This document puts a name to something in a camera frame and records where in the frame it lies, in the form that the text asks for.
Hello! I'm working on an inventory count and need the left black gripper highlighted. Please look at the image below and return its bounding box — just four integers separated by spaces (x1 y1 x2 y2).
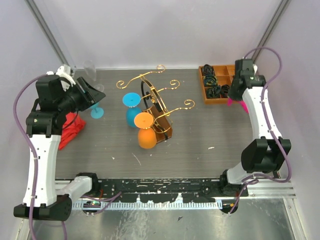
58 76 106 114

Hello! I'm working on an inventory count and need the light blue wine glass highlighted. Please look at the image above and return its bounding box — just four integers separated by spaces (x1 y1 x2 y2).
89 102 104 119

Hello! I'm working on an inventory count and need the pink wine glass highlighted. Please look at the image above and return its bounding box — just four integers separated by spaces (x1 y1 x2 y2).
227 98 249 114

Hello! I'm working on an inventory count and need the wooden compartment tray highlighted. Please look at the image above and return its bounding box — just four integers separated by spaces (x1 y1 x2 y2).
198 64 235 105

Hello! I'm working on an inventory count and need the clear wine glass front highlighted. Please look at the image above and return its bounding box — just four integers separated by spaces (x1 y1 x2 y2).
83 60 97 82

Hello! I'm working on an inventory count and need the red cloth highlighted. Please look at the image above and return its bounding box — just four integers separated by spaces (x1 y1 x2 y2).
58 112 86 150

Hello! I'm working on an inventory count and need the orange wine glass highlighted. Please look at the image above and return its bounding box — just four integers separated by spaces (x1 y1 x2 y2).
134 112 157 149

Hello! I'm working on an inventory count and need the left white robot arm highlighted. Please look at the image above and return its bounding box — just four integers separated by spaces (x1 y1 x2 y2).
13 73 106 222

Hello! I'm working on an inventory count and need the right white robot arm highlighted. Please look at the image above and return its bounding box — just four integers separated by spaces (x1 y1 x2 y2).
219 58 292 197

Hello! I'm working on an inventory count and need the gold wine glass rack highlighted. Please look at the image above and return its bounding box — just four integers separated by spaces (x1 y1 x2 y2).
131 65 195 144

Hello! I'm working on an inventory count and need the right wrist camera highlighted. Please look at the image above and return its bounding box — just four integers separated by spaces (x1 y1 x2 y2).
252 64 258 75

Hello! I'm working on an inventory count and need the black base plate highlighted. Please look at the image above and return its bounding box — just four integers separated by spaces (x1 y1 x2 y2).
85 178 242 204

